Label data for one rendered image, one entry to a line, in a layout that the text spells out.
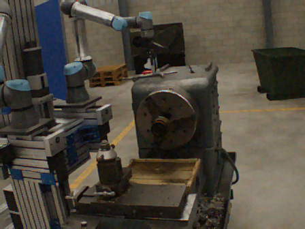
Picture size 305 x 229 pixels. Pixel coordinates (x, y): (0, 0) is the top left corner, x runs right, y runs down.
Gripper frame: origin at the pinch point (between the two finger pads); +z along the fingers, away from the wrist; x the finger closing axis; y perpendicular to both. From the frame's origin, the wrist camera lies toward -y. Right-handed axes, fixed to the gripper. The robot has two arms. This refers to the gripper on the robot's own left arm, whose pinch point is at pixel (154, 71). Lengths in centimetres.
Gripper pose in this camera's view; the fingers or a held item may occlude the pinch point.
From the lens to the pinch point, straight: 207.1
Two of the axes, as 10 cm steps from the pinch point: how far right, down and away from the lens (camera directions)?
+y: -9.6, 0.3, 2.9
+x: -2.7, 2.7, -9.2
